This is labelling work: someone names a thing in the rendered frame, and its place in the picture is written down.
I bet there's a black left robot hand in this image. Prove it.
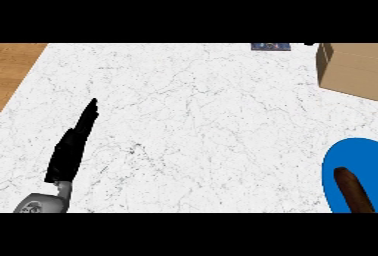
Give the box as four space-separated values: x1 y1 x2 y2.
43 97 101 185

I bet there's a blue plate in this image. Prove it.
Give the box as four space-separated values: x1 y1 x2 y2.
321 137 378 214

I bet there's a cardboard box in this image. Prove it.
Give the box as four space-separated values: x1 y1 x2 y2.
315 43 378 102

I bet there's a dark blue printed packet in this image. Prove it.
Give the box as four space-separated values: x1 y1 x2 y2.
250 43 293 52

